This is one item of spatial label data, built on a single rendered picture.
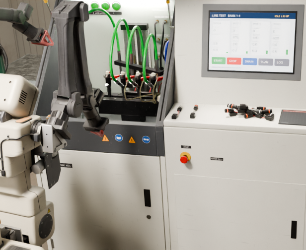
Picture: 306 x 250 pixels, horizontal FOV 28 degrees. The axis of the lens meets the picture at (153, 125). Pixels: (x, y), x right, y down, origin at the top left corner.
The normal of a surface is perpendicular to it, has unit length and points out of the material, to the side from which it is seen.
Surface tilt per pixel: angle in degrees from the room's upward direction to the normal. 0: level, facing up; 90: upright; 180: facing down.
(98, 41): 90
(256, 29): 76
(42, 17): 90
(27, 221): 82
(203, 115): 0
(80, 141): 90
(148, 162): 90
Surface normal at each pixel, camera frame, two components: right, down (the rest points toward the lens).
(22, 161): 0.91, 0.12
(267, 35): -0.27, 0.19
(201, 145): -0.26, 0.43
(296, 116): -0.06, -0.91
